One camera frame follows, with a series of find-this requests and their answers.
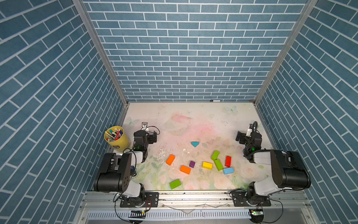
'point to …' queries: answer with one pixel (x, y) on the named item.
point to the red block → (228, 161)
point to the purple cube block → (192, 164)
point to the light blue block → (227, 171)
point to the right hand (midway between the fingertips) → (247, 132)
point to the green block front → (175, 184)
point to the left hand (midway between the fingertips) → (150, 130)
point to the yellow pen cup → (115, 136)
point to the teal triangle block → (195, 143)
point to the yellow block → (207, 165)
